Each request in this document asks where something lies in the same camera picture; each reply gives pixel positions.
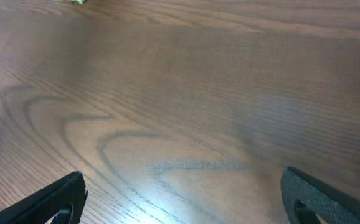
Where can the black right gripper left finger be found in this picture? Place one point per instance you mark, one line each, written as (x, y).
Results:
(62, 201)

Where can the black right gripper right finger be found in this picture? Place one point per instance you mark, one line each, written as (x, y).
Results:
(309, 200)

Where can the green folded cloth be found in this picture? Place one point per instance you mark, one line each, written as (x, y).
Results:
(78, 1)

